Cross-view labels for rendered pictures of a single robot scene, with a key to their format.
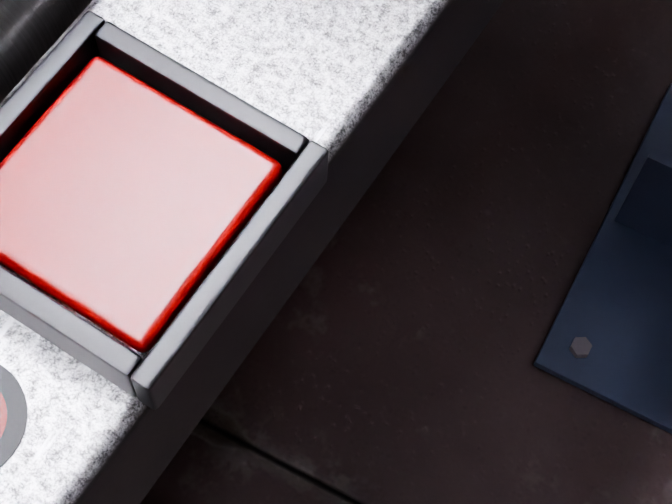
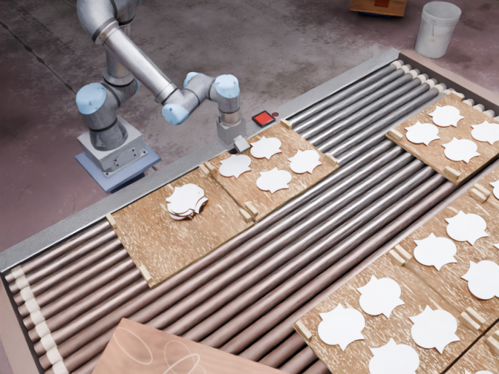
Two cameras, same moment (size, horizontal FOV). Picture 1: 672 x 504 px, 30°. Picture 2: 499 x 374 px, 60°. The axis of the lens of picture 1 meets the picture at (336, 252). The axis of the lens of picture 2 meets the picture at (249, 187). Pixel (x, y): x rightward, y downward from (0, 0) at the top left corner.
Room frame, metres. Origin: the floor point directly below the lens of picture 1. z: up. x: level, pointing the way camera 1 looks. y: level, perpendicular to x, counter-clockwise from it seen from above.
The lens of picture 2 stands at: (1.48, 0.65, 2.17)
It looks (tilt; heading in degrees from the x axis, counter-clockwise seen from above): 49 degrees down; 207
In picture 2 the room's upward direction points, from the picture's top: 4 degrees counter-clockwise
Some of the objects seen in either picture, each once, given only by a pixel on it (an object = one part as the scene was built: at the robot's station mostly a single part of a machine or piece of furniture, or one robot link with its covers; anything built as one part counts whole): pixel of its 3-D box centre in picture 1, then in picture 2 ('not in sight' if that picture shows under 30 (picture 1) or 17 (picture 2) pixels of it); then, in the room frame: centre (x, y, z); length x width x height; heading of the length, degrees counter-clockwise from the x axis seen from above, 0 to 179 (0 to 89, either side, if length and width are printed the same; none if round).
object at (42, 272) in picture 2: not in sight; (249, 157); (0.35, 0.08, 0.90); 1.95 x 0.05 x 0.05; 151
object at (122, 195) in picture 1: (121, 203); (263, 119); (0.14, 0.05, 0.92); 0.06 x 0.06 x 0.01; 61
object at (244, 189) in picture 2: not in sight; (269, 166); (0.40, 0.19, 0.93); 0.41 x 0.35 x 0.02; 152
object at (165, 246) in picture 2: not in sight; (179, 221); (0.76, -0.01, 0.93); 0.41 x 0.35 x 0.02; 150
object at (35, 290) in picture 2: not in sight; (256, 164); (0.38, 0.13, 0.90); 1.95 x 0.05 x 0.05; 151
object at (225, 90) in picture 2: not in sight; (226, 93); (0.46, 0.07, 1.29); 0.09 x 0.08 x 0.11; 84
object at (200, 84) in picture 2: not in sight; (200, 88); (0.46, -0.03, 1.29); 0.11 x 0.11 x 0.08; 84
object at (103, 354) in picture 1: (120, 201); (263, 119); (0.14, 0.05, 0.92); 0.08 x 0.08 x 0.02; 61
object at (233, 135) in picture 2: not in sight; (234, 133); (0.47, 0.09, 1.13); 0.12 x 0.09 x 0.16; 60
